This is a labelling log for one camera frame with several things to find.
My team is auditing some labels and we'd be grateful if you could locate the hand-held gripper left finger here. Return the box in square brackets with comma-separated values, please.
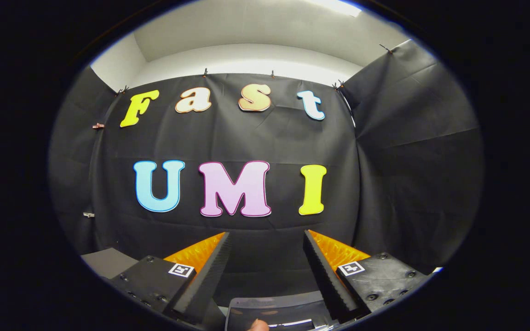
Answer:
[109, 232, 232, 325]

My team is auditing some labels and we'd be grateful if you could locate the dark translucent washing machine lid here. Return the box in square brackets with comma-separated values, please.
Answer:
[225, 291, 335, 331]

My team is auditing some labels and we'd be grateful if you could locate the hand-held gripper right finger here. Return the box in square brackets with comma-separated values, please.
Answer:
[303, 229, 431, 322]

